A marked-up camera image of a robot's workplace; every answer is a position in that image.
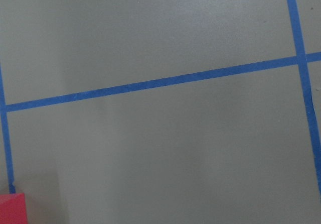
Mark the red block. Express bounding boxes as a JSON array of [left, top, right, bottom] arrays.
[[1, 193, 28, 224]]

